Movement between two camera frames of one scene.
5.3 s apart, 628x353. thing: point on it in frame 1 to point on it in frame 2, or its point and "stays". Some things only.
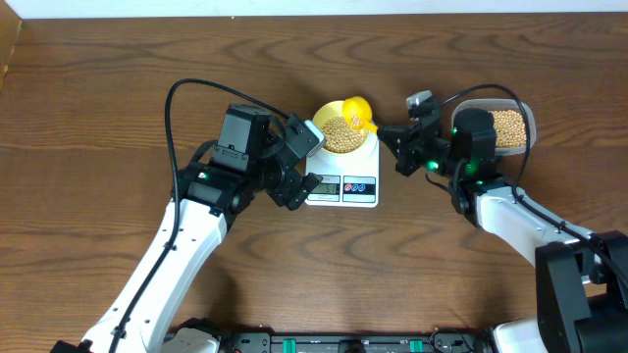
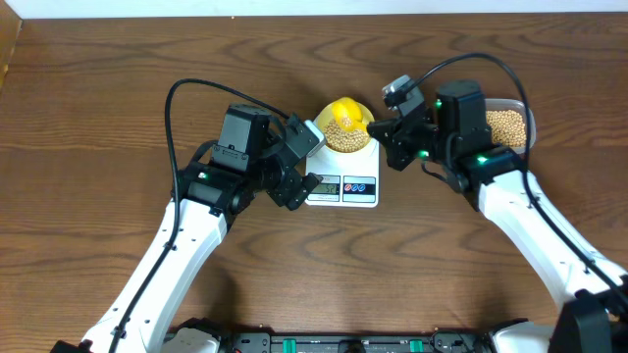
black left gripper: x=294 y=188 stays
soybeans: x=355 y=121 to x=346 y=121
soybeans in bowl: x=340 y=137 stays
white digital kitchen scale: x=348 y=180 stays
